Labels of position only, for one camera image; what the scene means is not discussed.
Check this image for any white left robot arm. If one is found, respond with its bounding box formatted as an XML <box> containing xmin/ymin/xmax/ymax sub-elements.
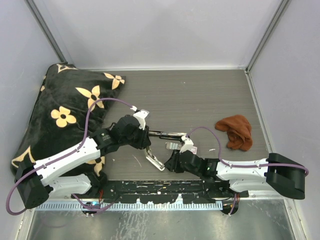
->
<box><xmin>15</xmin><ymin>109</ymin><xmax>151</xmax><ymax>209</ymax></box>

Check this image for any black stapler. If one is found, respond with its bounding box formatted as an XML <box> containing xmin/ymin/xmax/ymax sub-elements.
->
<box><xmin>148</xmin><ymin>130</ymin><xmax>187</xmax><ymax>141</ymax></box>

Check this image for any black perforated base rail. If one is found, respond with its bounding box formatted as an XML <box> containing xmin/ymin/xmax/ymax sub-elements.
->
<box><xmin>77</xmin><ymin>180</ymin><xmax>234</xmax><ymax>204</ymax></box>

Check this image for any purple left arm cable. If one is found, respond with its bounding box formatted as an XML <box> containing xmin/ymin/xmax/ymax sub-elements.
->
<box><xmin>6</xmin><ymin>97</ymin><xmax>138</xmax><ymax>217</ymax></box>

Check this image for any orange brown cloth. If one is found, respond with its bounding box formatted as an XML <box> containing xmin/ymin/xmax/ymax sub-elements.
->
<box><xmin>215</xmin><ymin>114</ymin><xmax>253</xmax><ymax>152</ymax></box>

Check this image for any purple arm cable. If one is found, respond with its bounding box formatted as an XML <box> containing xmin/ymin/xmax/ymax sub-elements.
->
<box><xmin>6</xmin><ymin>97</ymin><xmax>138</xmax><ymax>217</ymax></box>
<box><xmin>185</xmin><ymin>126</ymin><xmax>310</xmax><ymax>176</ymax></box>

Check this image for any black floral cushion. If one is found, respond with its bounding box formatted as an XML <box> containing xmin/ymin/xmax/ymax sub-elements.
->
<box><xmin>11</xmin><ymin>63</ymin><xmax>126</xmax><ymax>189</ymax></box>

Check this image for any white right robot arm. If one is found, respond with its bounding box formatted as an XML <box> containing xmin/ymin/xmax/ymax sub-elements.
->
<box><xmin>164</xmin><ymin>147</ymin><xmax>308</xmax><ymax>200</ymax></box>

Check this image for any red white staple box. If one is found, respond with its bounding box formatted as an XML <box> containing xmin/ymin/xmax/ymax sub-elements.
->
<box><xmin>166</xmin><ymin>141</ymin><xmax>199</xmax><ymax>153</ymax></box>

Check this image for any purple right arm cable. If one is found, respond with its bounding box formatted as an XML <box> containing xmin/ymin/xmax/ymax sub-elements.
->
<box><xmin>185</xmin><ymin>126</ymin><xmax>310</xmax><ymax>176</ymax></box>

